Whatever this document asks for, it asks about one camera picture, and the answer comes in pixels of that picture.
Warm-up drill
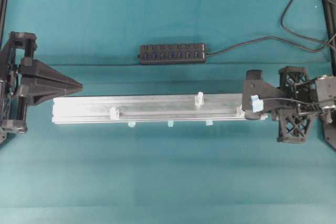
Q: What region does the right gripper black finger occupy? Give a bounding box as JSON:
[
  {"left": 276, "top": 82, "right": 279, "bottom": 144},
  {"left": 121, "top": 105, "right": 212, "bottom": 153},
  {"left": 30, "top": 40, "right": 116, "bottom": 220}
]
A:
[{"left": 242, "top": 80, "right": 286, "bottom": 120}]

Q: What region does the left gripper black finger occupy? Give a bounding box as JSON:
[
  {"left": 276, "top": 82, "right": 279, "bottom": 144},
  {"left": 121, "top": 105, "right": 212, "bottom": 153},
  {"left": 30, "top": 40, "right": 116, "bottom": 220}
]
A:
[
  {"left": 20, "top": 59, "right": 83, "bottom": 89},
  {"left": 17, "top": 86, "right": 81, "bottom": 106}
]

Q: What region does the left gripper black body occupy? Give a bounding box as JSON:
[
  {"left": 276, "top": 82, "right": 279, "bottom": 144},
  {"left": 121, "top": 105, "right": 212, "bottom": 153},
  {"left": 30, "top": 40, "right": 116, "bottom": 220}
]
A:
[{"left": 1, "top": 31, "right": 37, "bottom": 134}]

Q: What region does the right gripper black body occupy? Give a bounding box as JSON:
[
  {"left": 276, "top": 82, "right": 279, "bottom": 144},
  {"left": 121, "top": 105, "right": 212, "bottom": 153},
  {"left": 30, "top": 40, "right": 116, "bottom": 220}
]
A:
[{"left": 271, "top": 66, "right": 315, "bottom": 143}]

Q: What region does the black USB cable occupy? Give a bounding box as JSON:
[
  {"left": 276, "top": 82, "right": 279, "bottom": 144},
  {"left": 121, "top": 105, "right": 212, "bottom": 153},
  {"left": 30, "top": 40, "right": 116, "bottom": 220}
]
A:
[{"left": 204, "top": 0, "right": 336, "bottom": 57}]

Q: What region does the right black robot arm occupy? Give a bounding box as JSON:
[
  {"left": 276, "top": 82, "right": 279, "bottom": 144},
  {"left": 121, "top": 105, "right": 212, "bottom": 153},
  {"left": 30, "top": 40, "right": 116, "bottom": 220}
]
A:
[{"left": 241, "top": 66, "right": 335, "bottom": 147}]

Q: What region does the black USB hub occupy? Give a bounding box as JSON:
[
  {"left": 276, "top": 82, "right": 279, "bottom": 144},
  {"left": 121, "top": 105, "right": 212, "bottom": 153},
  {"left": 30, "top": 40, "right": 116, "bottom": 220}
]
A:
[{"left": 138, "top": 43, "right": 206, "bottom": 65}]

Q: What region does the right blue tape piece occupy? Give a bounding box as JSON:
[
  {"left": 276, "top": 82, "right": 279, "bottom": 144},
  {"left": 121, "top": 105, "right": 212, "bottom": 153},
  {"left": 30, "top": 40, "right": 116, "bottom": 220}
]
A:
[{"left": 205, "top": 120, "right": 214, "bottom": 126}]

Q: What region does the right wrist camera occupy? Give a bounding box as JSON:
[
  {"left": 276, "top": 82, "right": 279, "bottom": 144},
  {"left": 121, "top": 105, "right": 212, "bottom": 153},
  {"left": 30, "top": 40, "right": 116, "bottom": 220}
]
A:
[{"left": 246, "top": 70, "right": 263, "bottom": 81}]

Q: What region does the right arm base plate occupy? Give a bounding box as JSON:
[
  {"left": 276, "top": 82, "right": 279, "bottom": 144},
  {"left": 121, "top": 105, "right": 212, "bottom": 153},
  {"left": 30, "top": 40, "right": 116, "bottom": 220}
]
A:
[{"left": 320, "top": 111, "right": 335, "bottom": 150}]

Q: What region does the left black frame post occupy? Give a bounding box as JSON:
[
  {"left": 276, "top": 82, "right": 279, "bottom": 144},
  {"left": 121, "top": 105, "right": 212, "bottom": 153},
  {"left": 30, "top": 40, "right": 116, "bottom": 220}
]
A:
[{"left": 0, "top": 0, "right": 8, "bottom": 46}]

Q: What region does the black frame post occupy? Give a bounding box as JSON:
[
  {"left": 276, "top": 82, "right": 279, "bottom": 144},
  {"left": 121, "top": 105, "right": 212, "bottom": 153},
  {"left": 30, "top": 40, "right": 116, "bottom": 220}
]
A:
[
  {"left": 322, "top": 0, "right": 335, "bottom": 76},
  {"left": 0, "top": 0, "right": 8, "bottom": 46}
]

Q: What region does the middle white plastic ring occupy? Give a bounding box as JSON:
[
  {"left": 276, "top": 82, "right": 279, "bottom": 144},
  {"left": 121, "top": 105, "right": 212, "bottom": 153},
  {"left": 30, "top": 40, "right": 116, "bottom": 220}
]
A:
[{"left": 194, "top": 91, "right": 205, "bottom": 106}]

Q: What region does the aluminium extrusion rail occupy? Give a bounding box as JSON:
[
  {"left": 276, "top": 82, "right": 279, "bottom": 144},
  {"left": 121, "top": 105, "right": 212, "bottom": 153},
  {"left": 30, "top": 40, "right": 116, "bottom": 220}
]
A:
[{"left": 51, "top": 93, "right": 269, "bottom": 124}]

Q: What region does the right black frame post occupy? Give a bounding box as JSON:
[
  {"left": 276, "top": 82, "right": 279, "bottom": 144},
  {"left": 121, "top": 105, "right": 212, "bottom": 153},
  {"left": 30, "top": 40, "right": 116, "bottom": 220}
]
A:
[{"left": 322, "top": 0, "right": 335, "bottom": 76}]

